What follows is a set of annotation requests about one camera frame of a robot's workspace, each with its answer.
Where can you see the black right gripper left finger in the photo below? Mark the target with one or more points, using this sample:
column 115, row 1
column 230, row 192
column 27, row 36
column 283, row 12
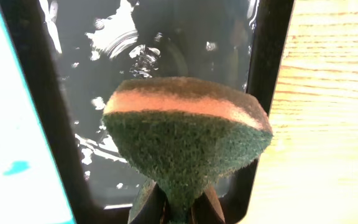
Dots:
column 150, row 205

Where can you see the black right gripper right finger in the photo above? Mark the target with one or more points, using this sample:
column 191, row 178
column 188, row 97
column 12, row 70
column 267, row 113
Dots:
column 207, row 209

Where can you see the green scouring sponge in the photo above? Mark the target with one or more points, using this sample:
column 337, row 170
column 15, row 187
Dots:
column 185, row 133

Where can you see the teal plastic tray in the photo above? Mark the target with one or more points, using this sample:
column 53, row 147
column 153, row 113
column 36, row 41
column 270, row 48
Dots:
column 30, row 187

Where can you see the black water tray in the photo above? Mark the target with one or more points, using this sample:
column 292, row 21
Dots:
column 75, row 54

